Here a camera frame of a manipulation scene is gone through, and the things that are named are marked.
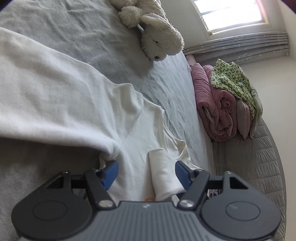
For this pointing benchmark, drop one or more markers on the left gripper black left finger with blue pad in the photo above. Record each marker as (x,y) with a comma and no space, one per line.
(108,174)

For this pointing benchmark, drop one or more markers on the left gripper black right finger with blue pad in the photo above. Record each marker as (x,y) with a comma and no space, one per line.
(186,175)

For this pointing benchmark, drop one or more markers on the white t-shirt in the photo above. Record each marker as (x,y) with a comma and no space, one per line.
(49,97)

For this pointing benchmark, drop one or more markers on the grey quilted headboard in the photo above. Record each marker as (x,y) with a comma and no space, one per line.
(258,162)

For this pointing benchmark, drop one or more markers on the pink rolled quilt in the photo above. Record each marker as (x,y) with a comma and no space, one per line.
(216,107)

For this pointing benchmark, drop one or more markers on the grey pillow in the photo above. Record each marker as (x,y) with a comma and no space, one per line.
(246,125)

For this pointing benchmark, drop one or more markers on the green patterned cloth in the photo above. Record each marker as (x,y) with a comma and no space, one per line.
(230,77)

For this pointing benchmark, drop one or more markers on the grey right curtain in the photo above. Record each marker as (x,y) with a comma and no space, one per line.
(240,48)

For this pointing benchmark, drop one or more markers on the white plush dog toy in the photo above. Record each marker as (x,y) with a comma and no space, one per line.
(159,37)

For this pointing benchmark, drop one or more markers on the grey bed sheet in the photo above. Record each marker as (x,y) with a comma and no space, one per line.
(91,32)

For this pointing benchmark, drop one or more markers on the window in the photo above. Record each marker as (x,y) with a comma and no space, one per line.
(222,16)

